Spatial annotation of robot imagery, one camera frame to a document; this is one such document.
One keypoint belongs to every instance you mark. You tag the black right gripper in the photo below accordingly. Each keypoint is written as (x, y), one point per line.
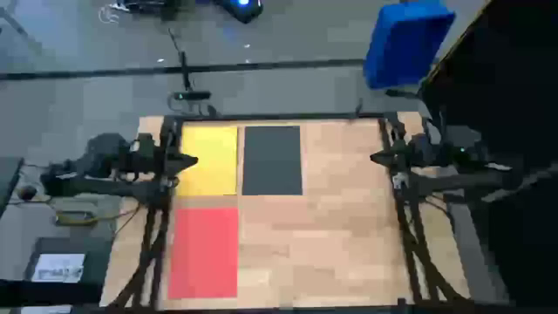
(412, 154)

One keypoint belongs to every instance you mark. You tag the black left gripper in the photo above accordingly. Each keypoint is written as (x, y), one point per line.
(152, 161)

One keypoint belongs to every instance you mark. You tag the yellow paper sheet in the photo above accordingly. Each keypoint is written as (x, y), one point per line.
(218, 148)

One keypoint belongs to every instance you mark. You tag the black paper sheet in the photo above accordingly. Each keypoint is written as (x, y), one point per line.
(272, 161)

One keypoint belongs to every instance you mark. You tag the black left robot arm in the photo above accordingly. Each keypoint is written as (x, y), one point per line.
(100, 186)

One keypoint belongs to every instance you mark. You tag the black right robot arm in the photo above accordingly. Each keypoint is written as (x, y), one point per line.
(457, 181)

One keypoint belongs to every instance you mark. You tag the black power strip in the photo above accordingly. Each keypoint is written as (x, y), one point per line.
(192, 95)

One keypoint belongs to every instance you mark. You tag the red paper sheet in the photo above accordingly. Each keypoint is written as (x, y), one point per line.
(202, 253)

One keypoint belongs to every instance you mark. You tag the blue plastic bin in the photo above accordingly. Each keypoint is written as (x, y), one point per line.
(405, 43)

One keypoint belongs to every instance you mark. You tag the black floor outlet box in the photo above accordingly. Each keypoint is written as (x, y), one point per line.
(74, 218)

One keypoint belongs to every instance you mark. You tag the black case white label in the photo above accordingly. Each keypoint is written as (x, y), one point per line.
(96, 261)

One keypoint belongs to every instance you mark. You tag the black partition panel yellow edge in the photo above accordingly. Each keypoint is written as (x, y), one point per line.
(514, 87)

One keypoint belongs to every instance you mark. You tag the black round object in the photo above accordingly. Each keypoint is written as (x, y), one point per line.
(27, 192)

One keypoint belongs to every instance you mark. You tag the black electronics pile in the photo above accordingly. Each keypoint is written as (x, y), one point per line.
(148, 6)

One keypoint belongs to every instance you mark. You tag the black device blue light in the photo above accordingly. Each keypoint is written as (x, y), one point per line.
(242, 11)

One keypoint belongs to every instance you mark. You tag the black desk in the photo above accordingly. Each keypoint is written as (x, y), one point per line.
(8, 179)

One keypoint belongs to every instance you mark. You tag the black horizontal bar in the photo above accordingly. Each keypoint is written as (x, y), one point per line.
(43, 292)

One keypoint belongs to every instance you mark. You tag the black metal table frame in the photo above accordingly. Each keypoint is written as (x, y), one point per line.
(305, 116)

